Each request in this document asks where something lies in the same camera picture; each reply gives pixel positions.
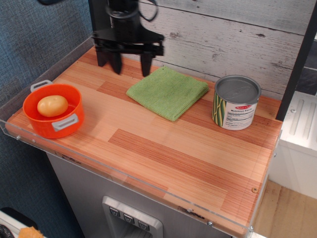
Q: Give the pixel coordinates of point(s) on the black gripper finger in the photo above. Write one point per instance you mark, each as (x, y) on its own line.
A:
(146, 62)
(115, 61)

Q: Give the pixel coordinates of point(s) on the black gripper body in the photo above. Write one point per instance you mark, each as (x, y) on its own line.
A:
(129, 36)

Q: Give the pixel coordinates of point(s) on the green cloth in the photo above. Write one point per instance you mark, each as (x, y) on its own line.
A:
(167, 92)

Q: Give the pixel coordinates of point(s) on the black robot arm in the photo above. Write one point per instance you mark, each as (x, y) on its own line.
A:
(126, 9)

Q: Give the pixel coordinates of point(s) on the orange toy pot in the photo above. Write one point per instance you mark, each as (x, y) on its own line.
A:
(58, 126)

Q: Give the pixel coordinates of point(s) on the yellow toy potato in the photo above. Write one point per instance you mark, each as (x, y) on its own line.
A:
(52, 106)

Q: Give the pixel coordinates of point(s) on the toy corn can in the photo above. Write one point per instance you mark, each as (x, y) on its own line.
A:
(235, 102)

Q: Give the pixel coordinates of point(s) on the clear acrylic table guard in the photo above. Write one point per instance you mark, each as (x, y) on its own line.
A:
(219, 183)

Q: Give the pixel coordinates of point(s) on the grey toy fridge cabinet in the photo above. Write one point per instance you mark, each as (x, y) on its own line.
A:
(85, 191)

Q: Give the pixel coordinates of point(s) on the silver dispenser panel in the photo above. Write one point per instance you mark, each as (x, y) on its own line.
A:
(127, 222)

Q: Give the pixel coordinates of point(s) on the white toy sink unit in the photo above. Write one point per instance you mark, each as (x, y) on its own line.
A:
(294, 164)

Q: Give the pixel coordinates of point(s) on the orange object bottom left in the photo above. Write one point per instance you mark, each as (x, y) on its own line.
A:
(30, 232)

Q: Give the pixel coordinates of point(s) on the dark grey vertical post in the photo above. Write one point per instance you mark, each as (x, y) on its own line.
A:
(100, 25)

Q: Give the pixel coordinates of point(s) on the dark right vertical post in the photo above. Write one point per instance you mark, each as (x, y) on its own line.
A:
(299, 65)

